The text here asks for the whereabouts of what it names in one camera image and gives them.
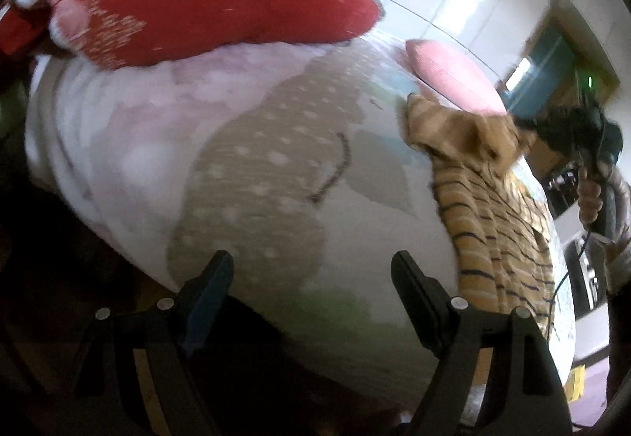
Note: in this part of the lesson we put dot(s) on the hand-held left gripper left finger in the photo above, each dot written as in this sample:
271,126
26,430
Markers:
207,310

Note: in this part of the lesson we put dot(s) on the person's right hand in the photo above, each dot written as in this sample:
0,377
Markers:
589,197

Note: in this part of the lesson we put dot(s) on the yellow striped garment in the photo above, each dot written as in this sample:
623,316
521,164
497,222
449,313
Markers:
493,219

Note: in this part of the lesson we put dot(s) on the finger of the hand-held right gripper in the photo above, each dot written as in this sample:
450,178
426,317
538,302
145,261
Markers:
526,123

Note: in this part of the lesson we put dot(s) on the pink pillow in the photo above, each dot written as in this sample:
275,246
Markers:
453,76

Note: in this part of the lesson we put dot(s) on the yellow printed box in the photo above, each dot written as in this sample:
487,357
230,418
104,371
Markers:
576,382

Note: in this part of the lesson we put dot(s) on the person's right forearm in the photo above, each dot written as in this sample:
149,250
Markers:
622,229

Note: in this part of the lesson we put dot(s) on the teal door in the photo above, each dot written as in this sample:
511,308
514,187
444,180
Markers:
542,51

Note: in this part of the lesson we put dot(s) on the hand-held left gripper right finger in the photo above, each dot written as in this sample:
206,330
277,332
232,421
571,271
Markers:
416,308

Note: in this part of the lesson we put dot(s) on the heart print quilt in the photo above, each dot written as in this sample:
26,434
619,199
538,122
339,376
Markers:
276,170

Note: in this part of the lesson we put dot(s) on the white shelf unit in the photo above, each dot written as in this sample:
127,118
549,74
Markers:
589,278

